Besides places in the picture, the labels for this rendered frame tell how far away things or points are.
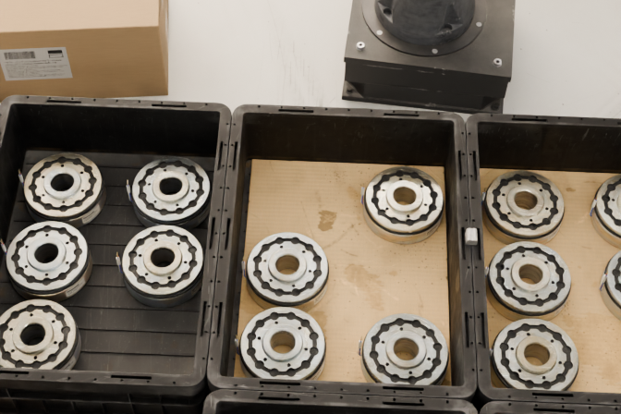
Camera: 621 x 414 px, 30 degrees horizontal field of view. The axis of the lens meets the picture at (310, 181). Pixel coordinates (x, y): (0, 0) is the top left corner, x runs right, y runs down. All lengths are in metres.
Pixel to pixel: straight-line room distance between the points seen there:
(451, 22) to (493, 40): 0.07
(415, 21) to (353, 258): 0.41
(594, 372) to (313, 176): 0.44
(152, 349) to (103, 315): 0.08
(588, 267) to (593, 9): 0.60
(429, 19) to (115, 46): 0.46
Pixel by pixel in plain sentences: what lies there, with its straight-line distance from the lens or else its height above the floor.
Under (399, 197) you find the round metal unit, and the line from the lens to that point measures 1.53.
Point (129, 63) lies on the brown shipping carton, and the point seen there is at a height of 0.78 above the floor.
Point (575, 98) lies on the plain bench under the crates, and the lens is 1.86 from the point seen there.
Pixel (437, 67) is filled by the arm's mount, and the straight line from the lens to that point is 1.73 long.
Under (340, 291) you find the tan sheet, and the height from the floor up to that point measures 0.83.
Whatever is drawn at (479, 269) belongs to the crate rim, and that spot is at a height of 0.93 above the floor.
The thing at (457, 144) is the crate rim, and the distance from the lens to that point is 1.48.
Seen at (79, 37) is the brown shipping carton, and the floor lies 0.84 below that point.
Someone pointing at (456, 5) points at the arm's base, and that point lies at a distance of 1.73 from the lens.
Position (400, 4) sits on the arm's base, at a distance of 1.72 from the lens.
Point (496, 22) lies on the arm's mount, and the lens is 1.80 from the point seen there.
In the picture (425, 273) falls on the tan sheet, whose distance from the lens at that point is 1.48.
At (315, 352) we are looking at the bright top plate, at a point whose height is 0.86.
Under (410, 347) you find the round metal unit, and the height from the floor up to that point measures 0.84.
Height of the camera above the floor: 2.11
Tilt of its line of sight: 55 degrees down
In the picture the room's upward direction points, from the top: 1 degrees clockwise
